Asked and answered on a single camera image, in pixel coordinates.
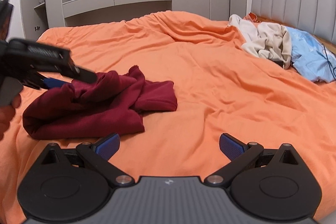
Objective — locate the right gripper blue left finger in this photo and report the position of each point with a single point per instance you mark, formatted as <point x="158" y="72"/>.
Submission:
<point x="95" y="156"/>

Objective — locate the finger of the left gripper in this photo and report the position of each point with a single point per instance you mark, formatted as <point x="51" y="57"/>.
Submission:
<point x="42" y="82"/>

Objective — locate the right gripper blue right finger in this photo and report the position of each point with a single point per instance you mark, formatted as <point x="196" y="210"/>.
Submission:
<point x="242" y="157"/>

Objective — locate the dark red t-shirt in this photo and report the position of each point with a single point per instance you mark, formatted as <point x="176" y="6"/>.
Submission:
<point x="113" y="104"/>

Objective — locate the person's left hand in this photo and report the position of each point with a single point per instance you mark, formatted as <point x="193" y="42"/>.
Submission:
<point x="7" y="113"/>

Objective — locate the orange duvet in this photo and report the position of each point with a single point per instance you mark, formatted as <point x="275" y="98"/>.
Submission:
<point x="219" y="88"/>

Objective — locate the beige crumpled garment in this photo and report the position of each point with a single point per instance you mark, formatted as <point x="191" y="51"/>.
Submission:
<point x="265" y="40"/>

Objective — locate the light blue garment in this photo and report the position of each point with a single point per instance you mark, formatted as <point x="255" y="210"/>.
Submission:
<point x="310" y="58"/>

